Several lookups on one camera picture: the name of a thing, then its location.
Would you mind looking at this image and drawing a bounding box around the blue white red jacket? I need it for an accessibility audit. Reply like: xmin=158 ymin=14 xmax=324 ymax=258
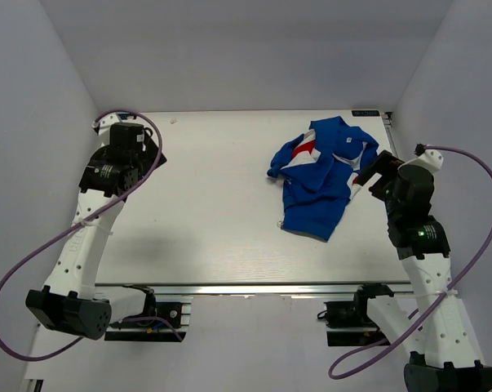
xmin=267 ymin=116 xmax=379 ymax=242

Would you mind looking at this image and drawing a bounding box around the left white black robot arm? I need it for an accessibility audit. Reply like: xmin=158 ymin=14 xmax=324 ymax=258
xmin=25 ymin=122 xmax=166 ymax=340

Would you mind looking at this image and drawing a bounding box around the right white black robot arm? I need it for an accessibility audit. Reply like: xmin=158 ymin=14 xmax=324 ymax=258
xmin=352 ymin=149 xmax=492 ymax=391

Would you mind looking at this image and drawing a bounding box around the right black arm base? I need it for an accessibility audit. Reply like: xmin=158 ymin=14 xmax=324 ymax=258
xmin=317 ymin=283 xmax=394 ymax=347

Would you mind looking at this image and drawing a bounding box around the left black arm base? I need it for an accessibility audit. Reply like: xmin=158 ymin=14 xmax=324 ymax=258
xmin=95 ymin=285 xmax=192 ymax=342

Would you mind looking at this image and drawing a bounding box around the right blue corner sticker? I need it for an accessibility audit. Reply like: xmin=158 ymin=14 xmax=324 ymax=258
xmin=351 ymin=109 xmax=381 ymax=117

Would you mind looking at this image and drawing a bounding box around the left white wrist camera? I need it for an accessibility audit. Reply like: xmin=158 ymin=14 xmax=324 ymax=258
xmin=91 ymin=114 xmax=122 ymax=147

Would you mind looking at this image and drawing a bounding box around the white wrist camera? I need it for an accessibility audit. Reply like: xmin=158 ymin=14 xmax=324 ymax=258
xmin=91 ymin=114 xmax=122 ymax=147
xmin=403 ymin=144 xmax=444 ymax=174

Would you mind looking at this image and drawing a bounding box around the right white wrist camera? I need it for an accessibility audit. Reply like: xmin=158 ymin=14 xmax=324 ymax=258
xmin=403 ymin=144 xmax=444 ymax=174

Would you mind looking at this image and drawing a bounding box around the aluminium table rail frame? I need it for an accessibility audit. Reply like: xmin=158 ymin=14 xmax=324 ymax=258
xmin=96 ymin=110 xmax=410 ymax=294

